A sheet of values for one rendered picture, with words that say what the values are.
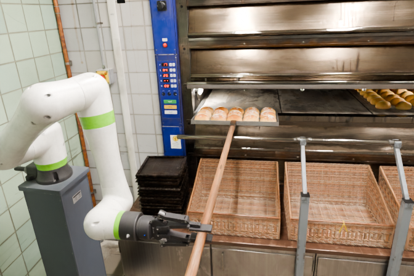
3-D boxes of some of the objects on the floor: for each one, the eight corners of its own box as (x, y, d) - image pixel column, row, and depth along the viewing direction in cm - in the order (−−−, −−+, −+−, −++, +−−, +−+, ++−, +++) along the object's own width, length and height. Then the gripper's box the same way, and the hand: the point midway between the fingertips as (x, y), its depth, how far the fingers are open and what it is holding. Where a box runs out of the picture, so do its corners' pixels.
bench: (152, 244, 262) (145, 185, 242) (473, 273, 221) (495, 205, 201) (125, 302, 210) (113, 233, 190) (538, 355, 169) (577, 273, 149)
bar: (189, 281, 224) (177, 132, 184) (377, 302, 202) (409, 138, 163) (178, 322, 195) (162, 155, 155) (396, 352, 173) (442, 166, 134)
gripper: (142, 199, 102) (213, 205, 98) (147, 238, 107) (214, 245, 103) (133, 213, 95) (209, 220, 91) (139, 254, 100) (211, 262, 96)
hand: (201, 232), depth 98 cm, fingers closed on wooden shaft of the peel, 3 cm apart
